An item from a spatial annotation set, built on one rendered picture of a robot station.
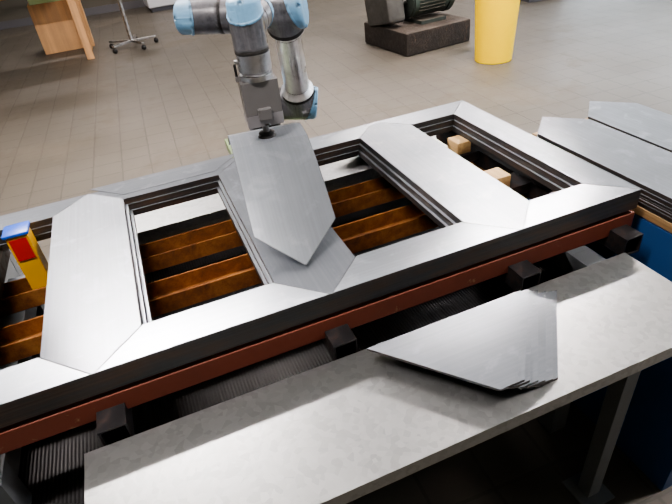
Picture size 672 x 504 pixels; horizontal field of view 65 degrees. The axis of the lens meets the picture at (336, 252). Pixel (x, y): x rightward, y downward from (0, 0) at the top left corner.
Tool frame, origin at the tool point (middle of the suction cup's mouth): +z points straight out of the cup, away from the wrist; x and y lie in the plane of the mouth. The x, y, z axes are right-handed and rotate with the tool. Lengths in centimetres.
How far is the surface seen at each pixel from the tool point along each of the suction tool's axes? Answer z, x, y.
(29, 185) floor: 103, 255, -141
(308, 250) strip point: 13.0, -30.6, 0.9
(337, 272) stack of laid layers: 15.5, -37.0, 5.1
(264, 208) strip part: 6.5, -20.6, -5.6
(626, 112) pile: 17, 7, 111
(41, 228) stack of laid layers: 18, 15, -61
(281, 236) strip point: 10.5, -26.8, -3.8
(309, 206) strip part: 7.5, -22.3, 3.9
